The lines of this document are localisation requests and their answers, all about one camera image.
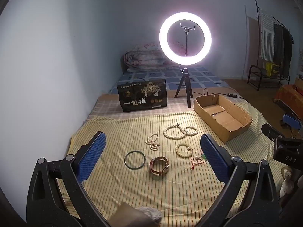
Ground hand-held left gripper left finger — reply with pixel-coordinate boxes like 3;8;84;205
26;131;112;227

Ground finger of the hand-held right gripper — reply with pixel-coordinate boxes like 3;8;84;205
280;113;303;130

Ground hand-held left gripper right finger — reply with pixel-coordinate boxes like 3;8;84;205
200;134;283;227

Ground cardboard box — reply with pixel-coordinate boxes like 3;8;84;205
194;94;253;143

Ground large pearl necklace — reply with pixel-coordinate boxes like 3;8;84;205
163;123;187;140

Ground white stuffed toy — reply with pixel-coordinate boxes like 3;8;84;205
279;167;294;199

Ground yellow striped cloth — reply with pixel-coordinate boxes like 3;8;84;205
55;110;284;227

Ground green bangle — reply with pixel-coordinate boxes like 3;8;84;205
124;151;146;170

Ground pink checked blanket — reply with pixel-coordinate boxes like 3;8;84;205
83;93;242;126

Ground yellow box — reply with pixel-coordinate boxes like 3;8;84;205
265;61;279;77

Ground brown and white fluffy item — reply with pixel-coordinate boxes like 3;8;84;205
111;202;164;227

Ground dark hanging clothes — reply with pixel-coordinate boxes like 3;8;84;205
273;24;294;78

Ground black printed bag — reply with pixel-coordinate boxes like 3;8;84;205
117;79;168;113

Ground blue patterned bed sheet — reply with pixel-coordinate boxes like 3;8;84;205
108;66;235;95

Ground white striped towel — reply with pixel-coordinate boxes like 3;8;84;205
258;8;275;62

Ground folded floral quilt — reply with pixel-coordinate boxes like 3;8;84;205
121;42;180;72

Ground black clothes rack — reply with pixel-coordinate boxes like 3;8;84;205
254;0;295;59

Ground phone holder clamp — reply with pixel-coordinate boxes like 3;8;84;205
179;23;195;57

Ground red string charm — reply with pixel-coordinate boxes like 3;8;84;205
191;150;207;171

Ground small pearl bracelet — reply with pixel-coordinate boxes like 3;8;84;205
185;125;198;137

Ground cream bead bracelet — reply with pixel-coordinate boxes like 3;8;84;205
175;143;193;157

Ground brown strap wristwatch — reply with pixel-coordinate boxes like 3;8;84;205
150;156;170;176

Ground long pearl bead string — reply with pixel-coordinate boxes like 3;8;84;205
145;134;160;151

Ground black ring light cable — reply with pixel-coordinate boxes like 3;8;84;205
192;88;247;99

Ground white ring light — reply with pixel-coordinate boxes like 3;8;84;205
159;12;213;65

